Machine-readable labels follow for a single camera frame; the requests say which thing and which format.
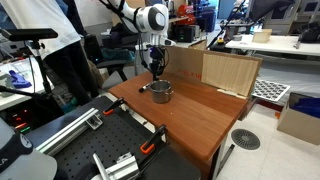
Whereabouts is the white background table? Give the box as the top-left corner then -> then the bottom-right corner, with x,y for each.
226,35 -> 320,57

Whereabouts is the person in white shirt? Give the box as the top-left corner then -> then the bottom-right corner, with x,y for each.
0,0 -> 99,105

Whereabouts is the small silver pot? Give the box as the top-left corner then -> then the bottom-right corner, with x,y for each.
150,80 -> 173,104

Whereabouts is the orange black clamp near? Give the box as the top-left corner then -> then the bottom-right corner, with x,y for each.
140,124 -> 167,155

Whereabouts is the aluminium extrusion rail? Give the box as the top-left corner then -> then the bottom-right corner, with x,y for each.
36,108 -> 103,156

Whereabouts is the small wooden box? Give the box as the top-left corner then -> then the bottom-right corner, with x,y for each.
252,29 -> 272,43

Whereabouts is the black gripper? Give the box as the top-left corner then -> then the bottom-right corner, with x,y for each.
149,47 -> 165,75

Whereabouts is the blue glove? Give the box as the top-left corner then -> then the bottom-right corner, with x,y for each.
9,70 -> 31,89

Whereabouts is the black white dry-erase marker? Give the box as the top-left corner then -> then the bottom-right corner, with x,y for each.
138,83 -> 151,93

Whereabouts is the black office chair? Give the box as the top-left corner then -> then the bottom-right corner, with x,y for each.
84,34 -> 134,81

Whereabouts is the brown cardboard box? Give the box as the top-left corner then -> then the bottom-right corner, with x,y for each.
165,46 -> 262,98

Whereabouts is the cardboard box on floor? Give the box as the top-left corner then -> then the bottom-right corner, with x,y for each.
277,92 -> 320,145

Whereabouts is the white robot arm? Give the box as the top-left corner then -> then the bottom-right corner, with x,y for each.
99,0 -> 175,77

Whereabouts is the wooden desk board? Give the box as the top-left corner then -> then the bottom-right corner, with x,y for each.
110,73 -> 248,161

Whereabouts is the orange black clamp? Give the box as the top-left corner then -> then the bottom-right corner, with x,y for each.
102,97 -> 126,116
140,124 -> 167,155

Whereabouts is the black perforated breadboard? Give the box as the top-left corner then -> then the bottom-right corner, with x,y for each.
27,97 -> 201,180

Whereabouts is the round floor drain grate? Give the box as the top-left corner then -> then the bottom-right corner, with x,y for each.
231,129 -> 260,150

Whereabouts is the orange black clamp far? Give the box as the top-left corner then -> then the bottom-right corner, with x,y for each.
102,97 -> 126,116

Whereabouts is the checkerboard calibration panel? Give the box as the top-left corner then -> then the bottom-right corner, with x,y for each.
252,79 -> 291,102

